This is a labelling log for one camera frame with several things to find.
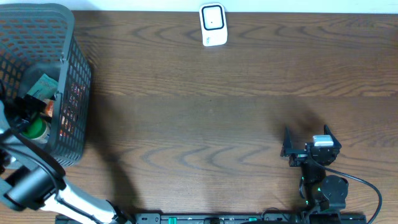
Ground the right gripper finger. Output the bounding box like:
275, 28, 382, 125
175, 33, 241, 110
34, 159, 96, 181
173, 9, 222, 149
282, 127, 293, 151
323, 124, 341, 148

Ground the green lid jar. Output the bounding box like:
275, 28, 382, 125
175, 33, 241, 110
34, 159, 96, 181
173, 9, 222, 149
22, 118, 50, 144

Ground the small orange tissue pack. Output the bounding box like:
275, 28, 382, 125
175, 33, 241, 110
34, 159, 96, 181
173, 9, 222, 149
44, 99, 55, 117

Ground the teal wet wipes pack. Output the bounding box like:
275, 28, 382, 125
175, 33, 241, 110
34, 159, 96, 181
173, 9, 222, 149
27, 74, 58, 101

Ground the red orange snack packet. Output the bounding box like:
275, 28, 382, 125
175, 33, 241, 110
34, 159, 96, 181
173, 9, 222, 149
59, 83, 86, 139

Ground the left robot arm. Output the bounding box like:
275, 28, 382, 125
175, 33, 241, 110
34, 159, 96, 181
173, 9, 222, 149
1, 96, 136, 223

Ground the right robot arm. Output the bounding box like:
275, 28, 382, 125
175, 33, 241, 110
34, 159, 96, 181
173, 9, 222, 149
280, 125, 349, 223

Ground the white barcode scanner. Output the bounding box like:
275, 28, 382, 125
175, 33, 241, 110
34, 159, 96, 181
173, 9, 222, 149
199, 2, 228, 47

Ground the grey plastic mesh basket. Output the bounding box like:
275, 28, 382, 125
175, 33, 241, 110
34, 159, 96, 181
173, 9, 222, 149
1, 3, 91, 167

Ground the right black cable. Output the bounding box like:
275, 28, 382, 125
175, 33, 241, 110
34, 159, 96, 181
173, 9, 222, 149
310, 160, 383, 224

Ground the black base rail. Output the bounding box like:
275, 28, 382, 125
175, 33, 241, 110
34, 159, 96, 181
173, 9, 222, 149
55, 212, 368, 224

